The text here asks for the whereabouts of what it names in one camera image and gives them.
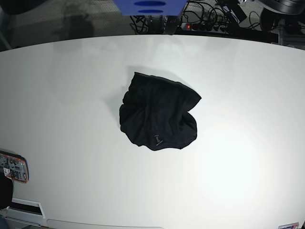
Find black T-shirt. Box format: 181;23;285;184
119;72;201;151

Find black remote control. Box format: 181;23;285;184
163;16;180;35

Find white power strip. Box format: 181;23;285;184
180;22;226;34

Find blue plastic box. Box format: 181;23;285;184
113;0;187;16

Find orange clear screw box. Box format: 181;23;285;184
0;150;29;184

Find white flat tray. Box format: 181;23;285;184
5;198;45;227

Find black chair edge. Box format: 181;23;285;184
0;173;13;209

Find small printed card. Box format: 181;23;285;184
278;222;299;229

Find tangled black cables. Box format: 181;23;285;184
129;15;153;34

